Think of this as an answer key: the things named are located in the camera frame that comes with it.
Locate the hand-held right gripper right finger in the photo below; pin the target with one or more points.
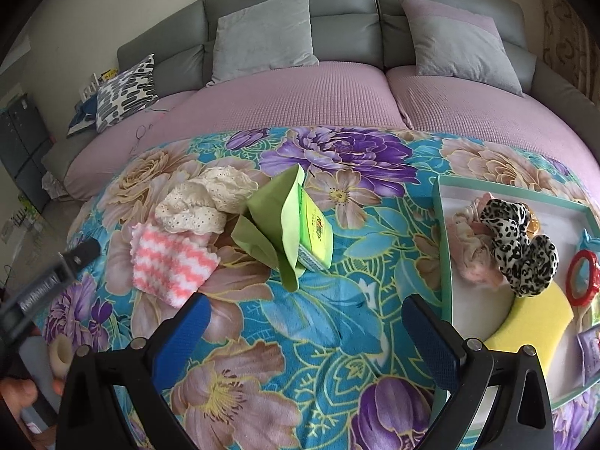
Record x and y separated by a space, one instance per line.
429 337

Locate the grey sofa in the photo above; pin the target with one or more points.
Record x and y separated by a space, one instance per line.
347 0

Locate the plain grey pillow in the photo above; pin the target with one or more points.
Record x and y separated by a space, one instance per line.
262 37

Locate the purple packet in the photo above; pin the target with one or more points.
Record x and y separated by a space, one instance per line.
590 351

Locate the person's left hand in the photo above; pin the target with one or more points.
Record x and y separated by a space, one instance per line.
18 398

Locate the floral blanket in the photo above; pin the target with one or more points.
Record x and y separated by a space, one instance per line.
300 337

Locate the green cloth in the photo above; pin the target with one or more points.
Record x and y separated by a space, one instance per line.
262 229

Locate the green box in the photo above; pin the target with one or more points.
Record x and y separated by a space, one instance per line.
26 208

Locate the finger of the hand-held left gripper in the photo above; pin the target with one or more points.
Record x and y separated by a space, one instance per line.
82 252

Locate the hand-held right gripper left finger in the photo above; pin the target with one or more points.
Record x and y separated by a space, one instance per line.
187 333

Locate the cream tape roll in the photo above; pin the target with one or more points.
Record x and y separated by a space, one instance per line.
61 351

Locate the red tape roll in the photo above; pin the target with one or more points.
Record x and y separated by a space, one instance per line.
571 286

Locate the pink white striped cloth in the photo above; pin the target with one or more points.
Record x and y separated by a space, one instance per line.
168 262

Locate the green tissue packet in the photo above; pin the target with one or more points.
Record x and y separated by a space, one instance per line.
314 229

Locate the yellow box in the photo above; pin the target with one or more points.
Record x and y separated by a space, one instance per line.
108 74

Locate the grey and pink pillow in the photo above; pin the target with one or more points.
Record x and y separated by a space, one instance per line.
459 47

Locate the leopard print scrunchie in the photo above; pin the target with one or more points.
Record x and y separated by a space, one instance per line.
511 243

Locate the cream lace cloth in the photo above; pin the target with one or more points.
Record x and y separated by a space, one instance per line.
197 206

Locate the light blue cloth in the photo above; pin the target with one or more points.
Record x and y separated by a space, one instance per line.
589 241

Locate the black white patterned pillow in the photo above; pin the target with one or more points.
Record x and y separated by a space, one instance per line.
124 93

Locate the green rimmed white tray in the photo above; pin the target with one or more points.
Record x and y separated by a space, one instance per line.
468 309

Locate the pink scrunchie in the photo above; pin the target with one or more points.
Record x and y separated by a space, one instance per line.
473 262

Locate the patterned beige curtain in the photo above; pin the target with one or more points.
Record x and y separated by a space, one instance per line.
567 42

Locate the pink sofa cover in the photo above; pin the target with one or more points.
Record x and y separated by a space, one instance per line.
304 98

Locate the yellow and green sponge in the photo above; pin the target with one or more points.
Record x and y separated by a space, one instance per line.
529 328

